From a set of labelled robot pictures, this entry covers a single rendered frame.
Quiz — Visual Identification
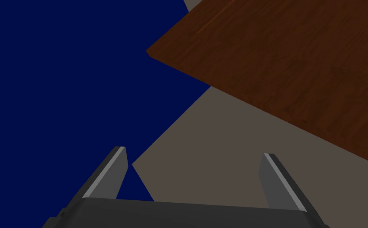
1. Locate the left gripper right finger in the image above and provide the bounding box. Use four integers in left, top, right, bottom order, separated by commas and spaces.
258, 153, 318, 217

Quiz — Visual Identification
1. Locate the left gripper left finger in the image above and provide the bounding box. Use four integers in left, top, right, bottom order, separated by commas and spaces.
71, 146, 129, 209

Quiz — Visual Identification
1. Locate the brown wooden table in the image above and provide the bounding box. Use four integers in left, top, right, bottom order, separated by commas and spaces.
145, 0, 368, 171

